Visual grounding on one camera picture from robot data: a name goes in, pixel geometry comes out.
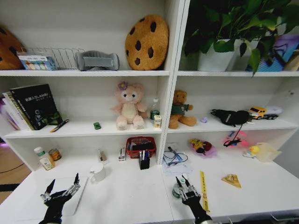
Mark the blue purple gift bag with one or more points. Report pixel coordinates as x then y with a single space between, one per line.
283 50

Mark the round chocolate chip cookie cushion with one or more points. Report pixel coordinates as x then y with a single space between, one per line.
146 43

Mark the orange tin can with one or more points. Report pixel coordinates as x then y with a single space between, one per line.
55 154

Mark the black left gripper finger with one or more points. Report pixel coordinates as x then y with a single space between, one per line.
49 189
74 186

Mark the white plant pot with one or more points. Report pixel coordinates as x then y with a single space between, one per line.
215 58

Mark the white flat board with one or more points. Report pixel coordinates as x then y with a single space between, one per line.
35 186

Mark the box with coloured dots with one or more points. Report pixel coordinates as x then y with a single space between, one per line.
36 62

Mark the green toy car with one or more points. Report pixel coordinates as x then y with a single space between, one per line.
97 125

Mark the dark floor mat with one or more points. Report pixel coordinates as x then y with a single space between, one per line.
9 187

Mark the dark brown cookie cushion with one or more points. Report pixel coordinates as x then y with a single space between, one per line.
8 50

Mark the purple book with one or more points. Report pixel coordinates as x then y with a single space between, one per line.
7 116

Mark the green leafy plant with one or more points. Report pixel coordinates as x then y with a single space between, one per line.
236 21

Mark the white spiral bound book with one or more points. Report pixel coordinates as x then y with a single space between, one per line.
17 112

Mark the yellow duck toy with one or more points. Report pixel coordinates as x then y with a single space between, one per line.
252 151

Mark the black marker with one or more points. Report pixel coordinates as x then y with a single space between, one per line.
170 148

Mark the pink plush toy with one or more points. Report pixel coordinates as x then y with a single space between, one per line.
129 107

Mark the brown teddy bear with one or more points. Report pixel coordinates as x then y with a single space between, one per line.
180 109

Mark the yellow ruler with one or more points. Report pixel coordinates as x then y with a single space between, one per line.
204 191

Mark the yellow toy truck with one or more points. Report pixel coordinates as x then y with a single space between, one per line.
259 112

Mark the clear water bottle green label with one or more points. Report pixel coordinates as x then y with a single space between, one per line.
154 112

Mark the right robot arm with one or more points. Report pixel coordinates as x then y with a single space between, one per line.
203 220

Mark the white mug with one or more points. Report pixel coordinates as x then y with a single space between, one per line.
99 173

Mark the yellow black utility knife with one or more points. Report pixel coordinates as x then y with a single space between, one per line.
59 126

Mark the black book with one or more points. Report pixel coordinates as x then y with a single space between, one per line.
37 105

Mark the small yellow drink carton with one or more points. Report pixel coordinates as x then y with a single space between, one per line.
157 121

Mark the black item in basket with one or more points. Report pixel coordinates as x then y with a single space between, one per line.
143 146

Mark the orange juice bottle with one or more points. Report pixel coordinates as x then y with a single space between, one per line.
47 163

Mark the grey neck brace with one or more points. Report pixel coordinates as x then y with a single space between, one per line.
98 61

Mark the small green label bottle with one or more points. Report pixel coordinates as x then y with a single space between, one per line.
175 191

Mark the red plastic basket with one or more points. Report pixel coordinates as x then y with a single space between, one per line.
130 152

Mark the stack of white papers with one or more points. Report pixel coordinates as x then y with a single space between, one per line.
177 169

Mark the white shelf unit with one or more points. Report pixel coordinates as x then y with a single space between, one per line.
172 70

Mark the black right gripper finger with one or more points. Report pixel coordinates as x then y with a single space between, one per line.
181 187
191 187

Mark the black pen holder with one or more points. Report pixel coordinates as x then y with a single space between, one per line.
144 163

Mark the small brown white item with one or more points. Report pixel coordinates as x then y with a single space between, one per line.
102 156

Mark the yellow triangular item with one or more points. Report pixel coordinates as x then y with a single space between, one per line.
231 180

